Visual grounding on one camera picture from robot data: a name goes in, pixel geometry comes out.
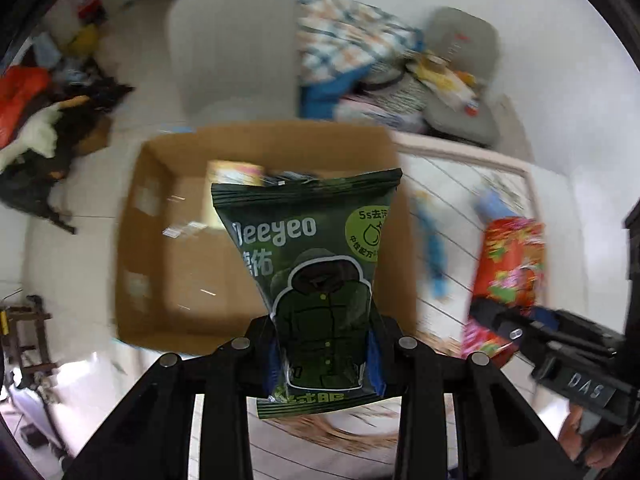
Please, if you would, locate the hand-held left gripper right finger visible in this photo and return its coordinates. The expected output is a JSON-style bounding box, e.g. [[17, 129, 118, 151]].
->
[[368, 316, 576, 480]]

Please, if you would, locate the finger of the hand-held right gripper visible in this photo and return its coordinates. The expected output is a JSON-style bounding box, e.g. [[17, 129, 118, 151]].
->
[[469, 298, 556, 356]]

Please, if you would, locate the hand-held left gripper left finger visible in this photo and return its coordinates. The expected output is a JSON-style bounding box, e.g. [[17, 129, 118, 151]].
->
[[64, 316, 279, 480]]

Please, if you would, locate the red floral packet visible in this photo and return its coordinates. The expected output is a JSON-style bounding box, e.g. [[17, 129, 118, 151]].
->
[[461, 216, 546, 367]]

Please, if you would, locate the dark green wipes packet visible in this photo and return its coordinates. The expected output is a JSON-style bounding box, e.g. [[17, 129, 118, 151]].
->
[[210, 167, 403, 420]]

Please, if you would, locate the brown cardboard box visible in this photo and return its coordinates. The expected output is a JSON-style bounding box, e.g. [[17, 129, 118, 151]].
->
[[115, 122, 418, 358]]

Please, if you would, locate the person's right hand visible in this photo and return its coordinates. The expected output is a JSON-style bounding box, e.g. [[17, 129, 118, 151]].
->
[[557, 404, 632, 471]]

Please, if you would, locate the blue striped packet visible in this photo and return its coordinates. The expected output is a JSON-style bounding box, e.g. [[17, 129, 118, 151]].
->
[[414, 191, 451, 302]]

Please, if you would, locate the yellow packet in box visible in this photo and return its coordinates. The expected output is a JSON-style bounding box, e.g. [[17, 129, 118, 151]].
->
[[206, 160, 266, 231]]

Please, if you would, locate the grey chair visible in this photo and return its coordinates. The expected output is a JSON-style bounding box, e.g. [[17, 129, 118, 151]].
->
[[420, 6, 502, 147]]

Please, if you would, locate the black metal stand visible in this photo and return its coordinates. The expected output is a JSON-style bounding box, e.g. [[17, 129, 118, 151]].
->
[[0, 295, 53, 378]]

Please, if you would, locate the clutter on grey chair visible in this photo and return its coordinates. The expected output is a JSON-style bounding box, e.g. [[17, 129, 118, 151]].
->
[[335, 52, 483, 128]]

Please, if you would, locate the pile of dark clothes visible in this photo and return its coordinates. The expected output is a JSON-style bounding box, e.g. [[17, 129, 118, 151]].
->
[[0, 77, 136, 235]]

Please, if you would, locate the white armchair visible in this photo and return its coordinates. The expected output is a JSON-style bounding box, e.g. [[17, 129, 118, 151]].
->
[[167, 0, 301, 133]]

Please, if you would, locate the plaid blanket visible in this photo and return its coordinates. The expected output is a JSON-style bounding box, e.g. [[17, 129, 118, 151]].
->
[[287, 0, 426, 86]]

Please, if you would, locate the white plush toy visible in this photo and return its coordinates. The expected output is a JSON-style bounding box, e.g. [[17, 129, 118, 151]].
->
[[0, 105, 63, 173]]

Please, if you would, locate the red cloth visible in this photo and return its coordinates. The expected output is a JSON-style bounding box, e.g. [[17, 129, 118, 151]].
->
[[0, 65, 53, 150]]

